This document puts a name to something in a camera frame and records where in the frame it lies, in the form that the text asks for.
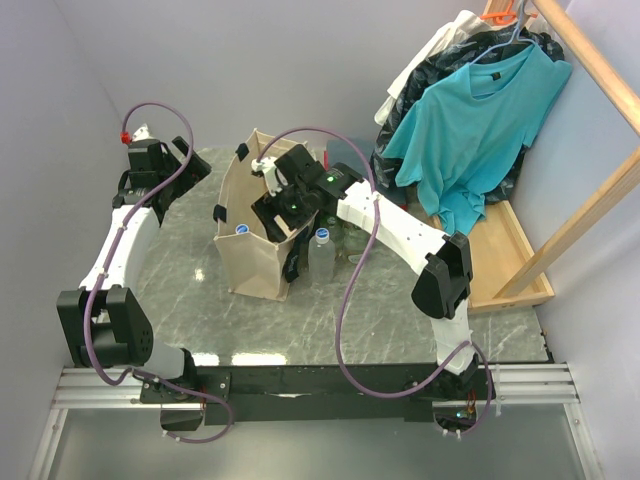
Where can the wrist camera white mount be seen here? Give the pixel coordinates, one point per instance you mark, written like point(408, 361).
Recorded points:
point(267, 169)
point(142, 133)

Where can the beige canvas tote bag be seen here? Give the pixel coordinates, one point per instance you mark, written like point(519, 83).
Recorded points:
point(254, 265)

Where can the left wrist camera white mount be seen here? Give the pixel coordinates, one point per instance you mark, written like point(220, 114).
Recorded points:
point(142, 133)

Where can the clear glass bottle silver cap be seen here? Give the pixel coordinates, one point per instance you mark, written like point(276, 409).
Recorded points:
point(355, 243)

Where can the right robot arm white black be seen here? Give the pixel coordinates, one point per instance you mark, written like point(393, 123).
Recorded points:
point(441, 262)

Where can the folded grey cloth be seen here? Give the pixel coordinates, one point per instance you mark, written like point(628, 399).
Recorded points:
point(338, 151)

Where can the white garment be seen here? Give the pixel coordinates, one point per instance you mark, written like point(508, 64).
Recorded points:
point(461, 28)

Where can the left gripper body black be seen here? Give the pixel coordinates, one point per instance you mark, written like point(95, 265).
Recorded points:
point(191, 173)

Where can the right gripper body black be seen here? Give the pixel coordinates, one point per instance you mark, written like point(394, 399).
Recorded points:
point(288, 205)

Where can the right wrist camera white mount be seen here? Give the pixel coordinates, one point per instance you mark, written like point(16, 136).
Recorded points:
point(267, 169)

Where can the wooden clothes rack frame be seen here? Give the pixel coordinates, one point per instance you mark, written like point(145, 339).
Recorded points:
point(575, 209)

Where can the orange hanger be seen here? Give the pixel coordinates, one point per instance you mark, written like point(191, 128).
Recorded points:
point(501, 18)

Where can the teal t-shirt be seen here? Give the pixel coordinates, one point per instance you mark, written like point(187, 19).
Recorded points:
point(461, 138)

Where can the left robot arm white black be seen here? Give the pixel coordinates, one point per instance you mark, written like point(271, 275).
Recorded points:
point(102, 320)

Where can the plastic water bottle blue cap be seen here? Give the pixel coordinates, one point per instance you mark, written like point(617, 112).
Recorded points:
point(321, 257)

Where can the aluminium rail frame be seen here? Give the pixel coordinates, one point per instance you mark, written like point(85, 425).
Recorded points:
point(514, 384)

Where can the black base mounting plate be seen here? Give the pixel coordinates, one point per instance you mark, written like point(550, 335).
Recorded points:
point(305, 393)

